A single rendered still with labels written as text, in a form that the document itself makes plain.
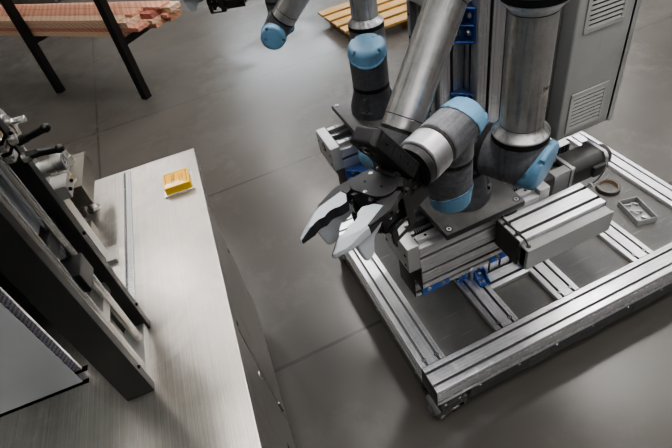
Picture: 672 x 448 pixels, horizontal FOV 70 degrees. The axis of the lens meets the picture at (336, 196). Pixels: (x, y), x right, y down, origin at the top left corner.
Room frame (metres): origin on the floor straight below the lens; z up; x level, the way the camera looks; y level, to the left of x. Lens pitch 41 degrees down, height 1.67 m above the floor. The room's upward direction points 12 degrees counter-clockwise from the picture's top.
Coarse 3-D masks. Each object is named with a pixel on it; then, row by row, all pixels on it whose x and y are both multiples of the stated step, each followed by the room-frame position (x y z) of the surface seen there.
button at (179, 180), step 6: (186, 168) 1.10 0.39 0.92; (168, 174) 1.09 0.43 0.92; (174, 174) 1.09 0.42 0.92; (180, 174) 1.08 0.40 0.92; (186, 174) 1.07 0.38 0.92; (168, 180) 1.07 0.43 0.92; (174, 180) 1.06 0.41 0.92; (180, 180) 1.05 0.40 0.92; (186, 180) 1.05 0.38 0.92; (168, 186) 1.04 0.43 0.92; (174, 186) 1.03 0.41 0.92; (180, 186) 1.04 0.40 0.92; (186, 186) 1.04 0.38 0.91; (168, 192) 1.03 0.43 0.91; (174, 192) 1.03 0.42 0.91
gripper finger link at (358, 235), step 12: (372, 204) 0.46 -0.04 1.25; (360, 216) 0.44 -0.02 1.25; (372, 216) 0.43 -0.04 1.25; (348, 228) 0.42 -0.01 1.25; (360, 228) 0.42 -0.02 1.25; (336, 240) 0.41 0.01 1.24; (348, 240) 0.41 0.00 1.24; (360, 240) 0.41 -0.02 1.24; (372, 240) 0.43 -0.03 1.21; (336, 252) 0.39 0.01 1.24; (360, 252) 0.41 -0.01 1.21; (372, 252) 0.42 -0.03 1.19
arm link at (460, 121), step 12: (444, 108) 0.63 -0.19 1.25; (456, 108) 0.62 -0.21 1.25; (468, 108) 0.62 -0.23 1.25; (480, 108) 0.62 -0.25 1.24; (432, 120) 0.60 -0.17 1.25; (444, 120) 0.59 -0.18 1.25; (456, 120) 0.59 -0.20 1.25; (468, 120) 0.60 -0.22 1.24; (480, 120) 0.61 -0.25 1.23; (444, 132) 0.57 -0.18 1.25; (456, 132) 0.58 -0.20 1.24; (468, 132) 0.59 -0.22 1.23; (480, 132) 0.60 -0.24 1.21; (456, 144) 0.56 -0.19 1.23; (468, 144) 0.58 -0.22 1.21; (456, 156) 0.56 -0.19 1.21; (468, 156) 0.58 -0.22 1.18
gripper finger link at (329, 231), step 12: (324, 204) 0.49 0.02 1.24; (336, 204) 0.48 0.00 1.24; (348, 204) 0.48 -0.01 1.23; (312, 216) 0.47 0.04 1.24; (324, 216) 0.46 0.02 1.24; (336, 216) 0.47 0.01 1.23; (348, 216) 0.49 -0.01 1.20; (312, 228) 0.45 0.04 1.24; (324, 228) 0.47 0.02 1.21; (336, 228) 0.48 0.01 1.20; (324, 240) 0.46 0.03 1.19
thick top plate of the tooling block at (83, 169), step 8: (80, 160) 1.09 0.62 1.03; (88, 160) 1.11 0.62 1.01; (72, 168) 1.06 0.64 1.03; (80, 168) 1.05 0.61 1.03; (88, 168) 1.08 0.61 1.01; (80, 176) 1.01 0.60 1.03; (88, 176) 1.05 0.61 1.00; (80, 184) 0.98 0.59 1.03; (88, 184) 1.02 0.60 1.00; (80, 192) 0.97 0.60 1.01; (88, 192) 0.98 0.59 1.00; (72, 200) 0.96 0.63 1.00; (80, 200) 0.97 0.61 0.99; (88, 200) 0.97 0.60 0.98
